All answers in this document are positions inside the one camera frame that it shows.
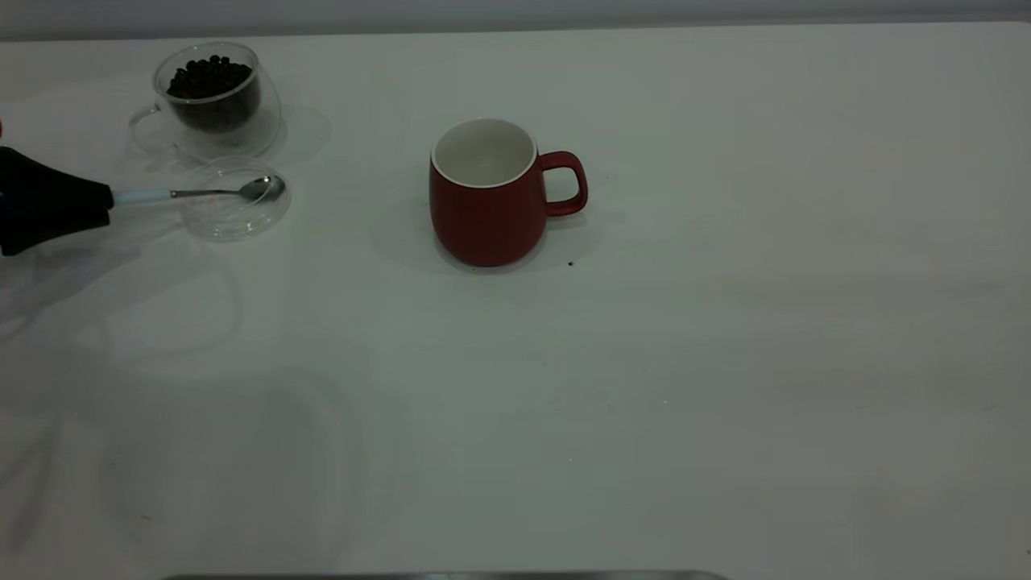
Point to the red ceramic mug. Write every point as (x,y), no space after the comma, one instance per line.
(487,221)

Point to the clear round glass lid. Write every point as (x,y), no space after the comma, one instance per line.
(238,221)

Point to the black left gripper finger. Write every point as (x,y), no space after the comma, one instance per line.
(48,184)
(40,221)

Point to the dark coffee beans pile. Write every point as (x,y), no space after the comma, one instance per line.
(211,89)

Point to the clear glass cup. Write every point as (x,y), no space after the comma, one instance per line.
(266,121)

